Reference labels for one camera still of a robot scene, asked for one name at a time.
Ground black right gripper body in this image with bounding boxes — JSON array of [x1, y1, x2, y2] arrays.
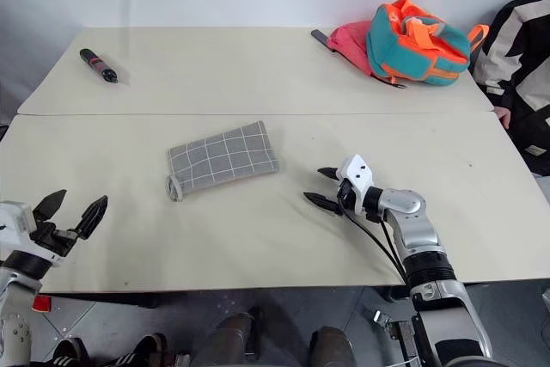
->
[[337, 179, 367, 217]]

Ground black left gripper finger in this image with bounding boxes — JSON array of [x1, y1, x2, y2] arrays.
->
[[32, 188, 68, 223], [77, 194, 110, 240]]

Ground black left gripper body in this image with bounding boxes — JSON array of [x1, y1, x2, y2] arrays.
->
[[29, 219, 82, 264]]

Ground patterned fabric pouch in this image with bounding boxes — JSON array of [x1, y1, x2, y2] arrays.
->
[[165, 119, 282, 203]]

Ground person's bare hand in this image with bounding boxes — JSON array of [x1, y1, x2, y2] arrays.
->
[[493, 105, 513, 131]]

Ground black striped sneaker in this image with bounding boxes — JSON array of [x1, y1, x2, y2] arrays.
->
[[106, 332, 169, 367], [50, 336, 92, 367]]

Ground pink fabric bag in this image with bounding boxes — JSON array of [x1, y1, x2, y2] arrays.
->
[[327, 20, 376, 78]]

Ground dark grey flat bar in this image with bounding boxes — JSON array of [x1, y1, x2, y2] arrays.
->
[[310, 28, 334, 53]]

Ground dark rounded shape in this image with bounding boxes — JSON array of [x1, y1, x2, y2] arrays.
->
[[310, 326, 357, 367], [200, 312, 255, 367]]

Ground teal and orange backpack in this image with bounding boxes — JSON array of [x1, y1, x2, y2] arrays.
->
[[365, 0, 492, 89]]

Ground black and red marker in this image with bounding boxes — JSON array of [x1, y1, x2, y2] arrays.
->
[[78, 48, 120, 85]]

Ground person in black-white jacket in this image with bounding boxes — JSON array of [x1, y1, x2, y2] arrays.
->
[[469, 0, 550, 177]]

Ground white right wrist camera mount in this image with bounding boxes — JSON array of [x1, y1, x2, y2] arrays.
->
[[336, 154, 376, 197]]

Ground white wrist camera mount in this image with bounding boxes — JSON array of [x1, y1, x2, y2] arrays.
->
[[336, 154, 376, 197], [0, 200, 36, 253]]

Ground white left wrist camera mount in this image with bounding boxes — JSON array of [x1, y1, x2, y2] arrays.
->
[[0, 200, 36, 253]]

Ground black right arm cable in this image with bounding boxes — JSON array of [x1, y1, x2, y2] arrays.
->
[[342, 211, 408, 287]]

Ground metal bracket under table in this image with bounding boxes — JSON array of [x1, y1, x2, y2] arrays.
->
[[370, 308, 416, 345]]

